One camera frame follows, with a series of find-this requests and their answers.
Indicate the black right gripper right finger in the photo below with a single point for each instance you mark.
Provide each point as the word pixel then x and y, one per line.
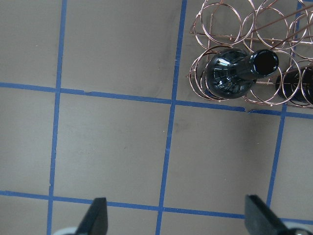
pixel 261 220

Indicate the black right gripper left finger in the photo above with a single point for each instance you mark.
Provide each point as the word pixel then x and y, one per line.
pixel 95 221

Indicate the dark wine bottle in rack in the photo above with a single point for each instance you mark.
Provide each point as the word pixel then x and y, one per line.
pixel 231 73

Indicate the copper wire wine rack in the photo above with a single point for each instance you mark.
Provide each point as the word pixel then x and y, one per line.
pixel 219 26

